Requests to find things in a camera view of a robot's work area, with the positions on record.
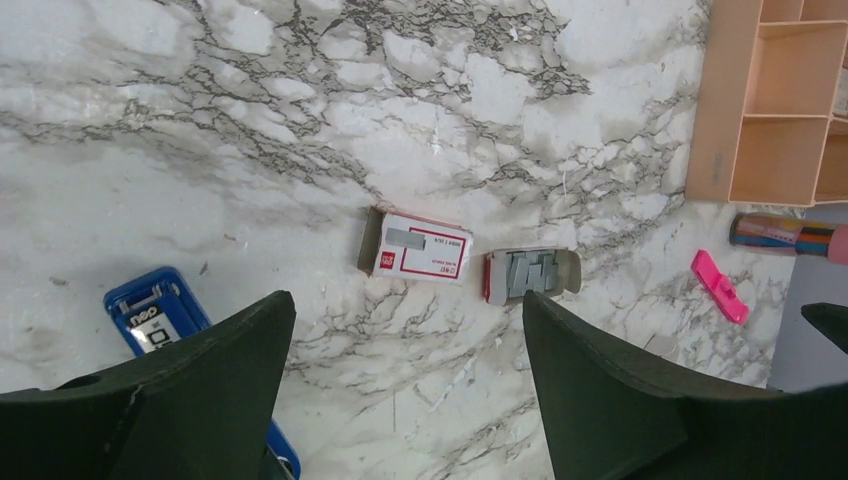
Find red white staple box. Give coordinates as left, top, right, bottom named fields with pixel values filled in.
left=356, top=207, right=473, bottom=285

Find blue stapler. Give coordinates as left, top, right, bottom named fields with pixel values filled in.
left=103, top=266, right=302, bottom=479

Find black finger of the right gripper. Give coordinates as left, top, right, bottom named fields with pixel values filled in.
left=801, top=303, right=848, bottom=354

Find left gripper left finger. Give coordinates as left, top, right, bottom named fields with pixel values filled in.
left=1, top=291, right=296, bottom=479

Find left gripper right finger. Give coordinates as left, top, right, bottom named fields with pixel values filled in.
left=523, top=292, right=847, bottom=479

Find pink highlighter marker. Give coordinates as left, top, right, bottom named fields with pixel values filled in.
left=691, top=249, right=750, bottom=325

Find orange desk organizer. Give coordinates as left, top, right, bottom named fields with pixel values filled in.
left=685, top=0, right=847, bottom=207

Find pink capped pen tube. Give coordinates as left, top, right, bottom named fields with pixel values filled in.
left=728, top=213, right=847, bottom=265

